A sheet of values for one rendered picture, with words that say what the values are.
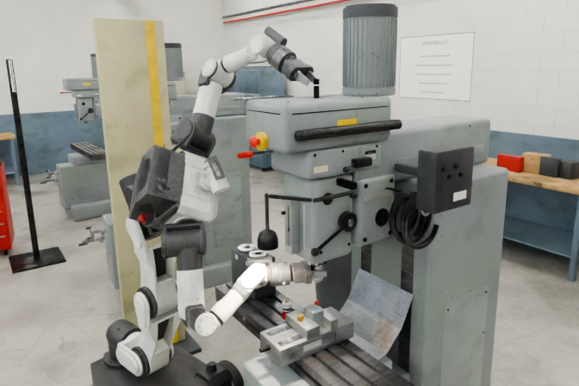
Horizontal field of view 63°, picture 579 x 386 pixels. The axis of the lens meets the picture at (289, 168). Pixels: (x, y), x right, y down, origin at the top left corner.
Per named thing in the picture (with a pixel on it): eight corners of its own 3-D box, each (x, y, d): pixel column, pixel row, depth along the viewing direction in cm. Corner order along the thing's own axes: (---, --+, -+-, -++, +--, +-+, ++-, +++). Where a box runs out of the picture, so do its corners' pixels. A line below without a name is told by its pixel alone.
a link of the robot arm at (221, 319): (248, 304, 167) (209, 346, 159) (237, 301, 176) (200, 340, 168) (230, 283, 165) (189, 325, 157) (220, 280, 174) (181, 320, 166)
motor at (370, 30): (367, 96, 165) (369, 1, 158) (331, 95, 181) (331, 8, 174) (407, 94, 176) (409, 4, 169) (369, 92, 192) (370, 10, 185)
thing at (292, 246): (291, 255, 168) (290, 198, 163) (285, 252, 171) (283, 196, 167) (300, 252, 170) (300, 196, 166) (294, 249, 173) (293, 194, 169)
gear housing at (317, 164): (308, 182, 154) (308, 152, 152) (270, 169, 173) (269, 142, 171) (382, 168, 172) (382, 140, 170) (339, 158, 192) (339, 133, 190)
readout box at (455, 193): (436, 215, 153) (439, 152, 149) (414, 209, 160) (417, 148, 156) (474, 205, 164) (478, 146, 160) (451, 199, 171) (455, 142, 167)
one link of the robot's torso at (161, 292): (134, 316, 206) (120, 214, 199) (168, 301, 219) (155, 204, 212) (153, 326, 196) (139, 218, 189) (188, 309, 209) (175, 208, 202)
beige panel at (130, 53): (128, 378, 310) (91, 14, 261) (113, 350, 342) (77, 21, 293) (202, 351, 338) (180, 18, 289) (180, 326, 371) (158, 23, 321)
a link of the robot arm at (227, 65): (258, 54, 188) (224, 69, 200) (239, 41, 181) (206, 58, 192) (255, 77, 184) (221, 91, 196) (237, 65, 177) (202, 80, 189)
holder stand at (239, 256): (255, 300, 220) (253, 260, 215) (232, 283, 237) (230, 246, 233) (276, 293, 227) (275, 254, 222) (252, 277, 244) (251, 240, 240)
